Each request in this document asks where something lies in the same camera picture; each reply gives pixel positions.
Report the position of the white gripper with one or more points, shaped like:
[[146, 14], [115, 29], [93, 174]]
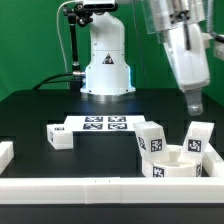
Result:
[[190, 67]]

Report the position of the white round stool seat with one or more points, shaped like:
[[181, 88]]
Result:
[[172, 168]]

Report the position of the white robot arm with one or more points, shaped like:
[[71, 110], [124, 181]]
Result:
[[184, 27]]

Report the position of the white U-shaped fence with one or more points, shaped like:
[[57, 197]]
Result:
[[111, 190]]

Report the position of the white marker base plate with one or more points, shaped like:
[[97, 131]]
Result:
[[102, 123]]

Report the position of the camera on mount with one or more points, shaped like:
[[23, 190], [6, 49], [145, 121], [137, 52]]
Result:
[[99, 4]]

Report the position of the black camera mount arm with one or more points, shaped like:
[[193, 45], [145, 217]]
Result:
[[76, 16]]

